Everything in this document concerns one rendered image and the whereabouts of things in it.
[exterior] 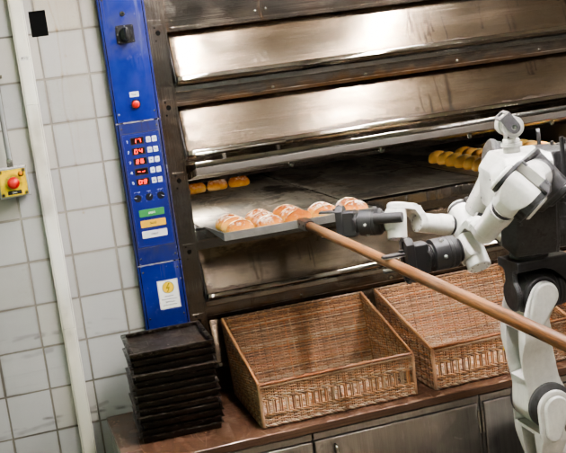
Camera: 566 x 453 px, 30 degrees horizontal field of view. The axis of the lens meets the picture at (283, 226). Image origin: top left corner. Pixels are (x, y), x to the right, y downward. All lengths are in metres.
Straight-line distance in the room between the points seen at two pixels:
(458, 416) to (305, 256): 0.82
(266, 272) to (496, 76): 1.17
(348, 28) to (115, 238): 1.14
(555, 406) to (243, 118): 1.48
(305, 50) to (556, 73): 1.04
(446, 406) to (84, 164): 1.49
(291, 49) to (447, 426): 1.43
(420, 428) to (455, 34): 1.47
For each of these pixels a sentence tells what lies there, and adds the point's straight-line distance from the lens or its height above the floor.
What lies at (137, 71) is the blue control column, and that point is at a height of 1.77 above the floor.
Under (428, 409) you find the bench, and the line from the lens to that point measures 3.65.
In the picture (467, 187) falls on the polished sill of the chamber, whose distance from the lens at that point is 4.16.
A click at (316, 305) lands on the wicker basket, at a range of 3.95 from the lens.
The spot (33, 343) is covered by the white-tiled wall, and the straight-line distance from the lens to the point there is 3.82.
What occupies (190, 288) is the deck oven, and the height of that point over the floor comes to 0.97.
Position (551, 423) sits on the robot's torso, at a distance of 3.35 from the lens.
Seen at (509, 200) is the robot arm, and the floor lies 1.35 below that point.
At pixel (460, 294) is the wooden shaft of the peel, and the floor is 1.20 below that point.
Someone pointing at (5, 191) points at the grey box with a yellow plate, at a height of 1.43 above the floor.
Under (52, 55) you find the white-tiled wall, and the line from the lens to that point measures 3.72.
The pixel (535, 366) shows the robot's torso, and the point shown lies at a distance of 3.32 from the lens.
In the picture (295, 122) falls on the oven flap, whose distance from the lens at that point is 3.87.
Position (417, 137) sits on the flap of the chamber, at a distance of 3.89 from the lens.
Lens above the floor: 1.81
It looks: 10 degrees down
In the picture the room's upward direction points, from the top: 7 degrees counter-clockwise
